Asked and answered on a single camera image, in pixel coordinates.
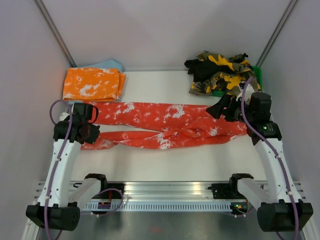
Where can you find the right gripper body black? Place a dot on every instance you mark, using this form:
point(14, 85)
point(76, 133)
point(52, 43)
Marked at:
point(234, 114)

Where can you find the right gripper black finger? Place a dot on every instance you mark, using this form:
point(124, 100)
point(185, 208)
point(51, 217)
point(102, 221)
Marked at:
point(224, 102)
point(217, 111)

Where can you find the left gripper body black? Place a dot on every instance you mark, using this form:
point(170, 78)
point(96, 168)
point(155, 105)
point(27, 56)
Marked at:
point(93, 133)

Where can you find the camouflage yellow green trousers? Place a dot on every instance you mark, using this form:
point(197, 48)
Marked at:
point(215, 74)

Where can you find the red white tie-dye trousers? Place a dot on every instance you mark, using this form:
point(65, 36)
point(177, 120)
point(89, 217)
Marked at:
point(162, 126)

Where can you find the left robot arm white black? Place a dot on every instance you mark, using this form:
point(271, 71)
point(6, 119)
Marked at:
point(56, 208)

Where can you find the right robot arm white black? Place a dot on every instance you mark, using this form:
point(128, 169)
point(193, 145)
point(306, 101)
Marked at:
point(281, 208)

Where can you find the black trousers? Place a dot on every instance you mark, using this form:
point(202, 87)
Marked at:
point(204, 70)

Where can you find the folded orange tie-dye trousers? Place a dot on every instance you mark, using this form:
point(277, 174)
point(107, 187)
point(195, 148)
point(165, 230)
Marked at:
point(92, 83)

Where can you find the folded light blue trousers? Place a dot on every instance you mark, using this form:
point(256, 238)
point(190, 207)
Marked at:
point(110, 64)

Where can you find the green plastic bin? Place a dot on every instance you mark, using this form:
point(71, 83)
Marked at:
point(258, 75)

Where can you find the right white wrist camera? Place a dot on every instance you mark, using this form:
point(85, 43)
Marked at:
point(247, 94)

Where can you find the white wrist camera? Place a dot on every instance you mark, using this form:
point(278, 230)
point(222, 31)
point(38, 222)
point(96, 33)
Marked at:
point(64, 117)
point(247, 94)

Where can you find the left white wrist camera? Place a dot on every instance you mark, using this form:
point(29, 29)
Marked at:
point(64, 117)

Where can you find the aluminium front rail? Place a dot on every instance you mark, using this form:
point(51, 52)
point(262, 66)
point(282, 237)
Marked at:
point(166, 190)

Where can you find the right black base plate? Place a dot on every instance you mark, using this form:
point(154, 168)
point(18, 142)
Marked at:
point(221, 191)

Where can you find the white slotted cable duct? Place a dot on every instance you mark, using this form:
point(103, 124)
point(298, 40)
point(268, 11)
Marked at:
point(166, 206)

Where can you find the right corner aluminium post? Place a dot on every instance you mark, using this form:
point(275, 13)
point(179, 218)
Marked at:
point(277, 31)

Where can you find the corner aluminium post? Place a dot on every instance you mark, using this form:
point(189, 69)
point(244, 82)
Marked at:
point(55, 32)
point(277, 31)

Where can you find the left corner aluminium post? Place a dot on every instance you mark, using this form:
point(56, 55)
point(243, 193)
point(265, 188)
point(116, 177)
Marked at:
point(55, 32)

